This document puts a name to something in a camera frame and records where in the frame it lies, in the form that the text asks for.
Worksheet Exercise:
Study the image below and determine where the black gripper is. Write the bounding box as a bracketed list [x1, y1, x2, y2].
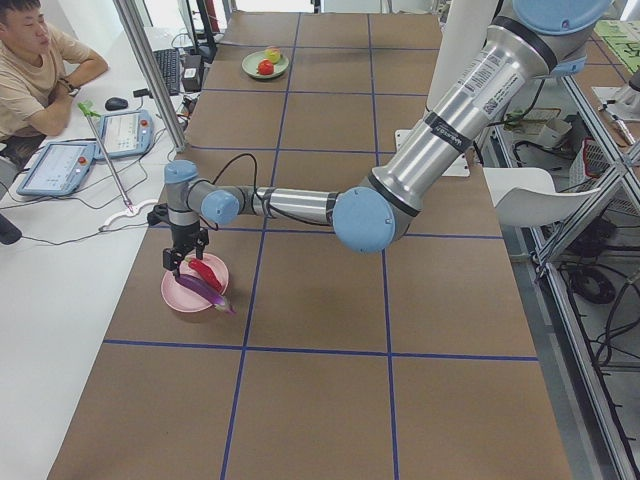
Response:
[162, 223, 209, 278]

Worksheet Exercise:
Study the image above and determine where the red chili pepper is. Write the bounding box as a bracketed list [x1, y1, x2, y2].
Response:
[187, 258, 223, 293]

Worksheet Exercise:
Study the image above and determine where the purple eggplant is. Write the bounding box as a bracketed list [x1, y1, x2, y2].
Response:
[175, 274, 235, 314]

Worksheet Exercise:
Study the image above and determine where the pink yellow peach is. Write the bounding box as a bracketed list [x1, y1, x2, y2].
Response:
[264, 46, 281, 64]

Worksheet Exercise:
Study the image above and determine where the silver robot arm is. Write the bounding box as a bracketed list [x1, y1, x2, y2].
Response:
[158, 1, 609, 275]

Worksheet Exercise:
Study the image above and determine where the pink plate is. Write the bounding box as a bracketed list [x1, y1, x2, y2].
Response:
[160, 253, 229, 313]

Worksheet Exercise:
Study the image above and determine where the far teach pendant tablet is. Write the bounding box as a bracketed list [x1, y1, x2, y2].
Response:
[98, 110, 154, 159]

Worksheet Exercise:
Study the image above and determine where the teach pendant tablet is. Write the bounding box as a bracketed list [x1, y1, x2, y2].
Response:
[98, 110, 154, 159]
[17, 142, 96, 197]

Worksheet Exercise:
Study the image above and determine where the near teach pendant tablet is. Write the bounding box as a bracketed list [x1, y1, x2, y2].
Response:
[17, 142, 96, 197]

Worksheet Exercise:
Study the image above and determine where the black computer mouse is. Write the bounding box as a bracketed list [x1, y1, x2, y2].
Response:
[104, 97, 129, 111]

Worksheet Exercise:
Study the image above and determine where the metal reacher stick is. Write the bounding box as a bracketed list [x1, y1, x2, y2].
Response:
[77, 101, 135, 216]

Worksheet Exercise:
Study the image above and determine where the black keyboard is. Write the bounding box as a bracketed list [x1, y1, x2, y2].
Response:
[153, 48, 181, 96]

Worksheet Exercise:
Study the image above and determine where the green plate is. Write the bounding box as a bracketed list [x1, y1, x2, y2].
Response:
[241, 52, 290, 80]

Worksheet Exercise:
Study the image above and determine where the seated man beige shirt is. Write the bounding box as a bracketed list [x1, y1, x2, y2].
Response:
[1, 1, 109, 140]

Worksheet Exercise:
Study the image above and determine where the white chair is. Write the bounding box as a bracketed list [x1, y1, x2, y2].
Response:
[483, 167, 600, 227]

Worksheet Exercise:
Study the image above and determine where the aluminium frame post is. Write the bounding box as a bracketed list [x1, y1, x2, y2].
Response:
[113, 0, 187, 153]

